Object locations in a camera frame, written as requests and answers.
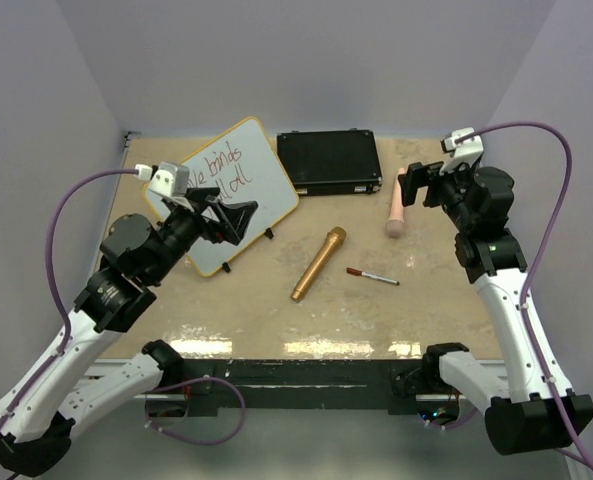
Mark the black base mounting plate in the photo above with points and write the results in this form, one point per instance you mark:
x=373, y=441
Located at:
x=202, y=387

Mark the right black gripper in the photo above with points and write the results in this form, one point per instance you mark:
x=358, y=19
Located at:
x=420, y=175

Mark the gold microphone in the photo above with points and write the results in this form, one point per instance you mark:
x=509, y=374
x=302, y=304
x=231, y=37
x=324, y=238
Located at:
x=333, y=241

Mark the yellow framed whiteboard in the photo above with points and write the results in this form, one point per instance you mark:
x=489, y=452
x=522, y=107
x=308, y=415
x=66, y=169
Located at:
x=243, y=165

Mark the pink microphone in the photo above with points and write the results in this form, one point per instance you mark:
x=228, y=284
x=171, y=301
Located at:
x=396, y=223

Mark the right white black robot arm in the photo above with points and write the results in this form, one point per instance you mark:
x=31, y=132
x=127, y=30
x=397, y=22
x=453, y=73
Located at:
x=535, y=408

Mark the wire whiteboard stand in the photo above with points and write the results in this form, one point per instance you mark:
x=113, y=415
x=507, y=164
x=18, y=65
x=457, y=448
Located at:
x=268, y=234

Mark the red marker cap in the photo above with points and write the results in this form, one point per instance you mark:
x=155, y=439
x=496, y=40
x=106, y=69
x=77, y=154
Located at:
x=354, y=272

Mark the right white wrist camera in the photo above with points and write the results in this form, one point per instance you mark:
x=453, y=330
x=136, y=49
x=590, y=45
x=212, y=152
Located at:
x=467, y=151

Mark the red white marker pen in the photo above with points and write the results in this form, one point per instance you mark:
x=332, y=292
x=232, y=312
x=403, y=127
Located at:
x=380, y=278

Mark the black hard case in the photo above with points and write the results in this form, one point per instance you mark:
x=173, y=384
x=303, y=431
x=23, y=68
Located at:
x=324, y=163

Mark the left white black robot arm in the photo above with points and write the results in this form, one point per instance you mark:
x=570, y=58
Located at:
x=46, y=411

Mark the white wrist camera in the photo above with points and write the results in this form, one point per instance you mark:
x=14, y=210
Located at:
x=167, y=180
x=467, y=151

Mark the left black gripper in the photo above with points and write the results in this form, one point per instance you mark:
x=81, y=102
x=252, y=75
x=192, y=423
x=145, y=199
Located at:
x=236, y=213

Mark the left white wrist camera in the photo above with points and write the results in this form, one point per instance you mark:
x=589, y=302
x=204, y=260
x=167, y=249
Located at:
x=167, y=180

